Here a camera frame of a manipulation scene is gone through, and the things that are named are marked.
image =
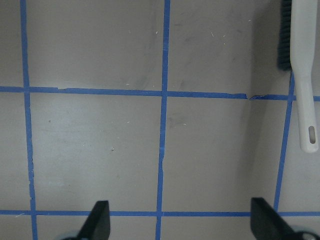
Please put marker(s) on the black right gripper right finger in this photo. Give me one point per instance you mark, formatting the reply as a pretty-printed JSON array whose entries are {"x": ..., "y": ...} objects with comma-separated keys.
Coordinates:
[{"x": 266, "y": 224}]

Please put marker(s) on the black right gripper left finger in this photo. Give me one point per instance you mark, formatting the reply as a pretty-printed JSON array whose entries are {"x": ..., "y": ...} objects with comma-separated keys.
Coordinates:
[{"x": 97, "y": 225}]

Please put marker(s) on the beige hand brush black bristles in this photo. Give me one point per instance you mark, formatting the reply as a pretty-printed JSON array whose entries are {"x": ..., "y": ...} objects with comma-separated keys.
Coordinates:
[{"x": 295, "y": 53}]

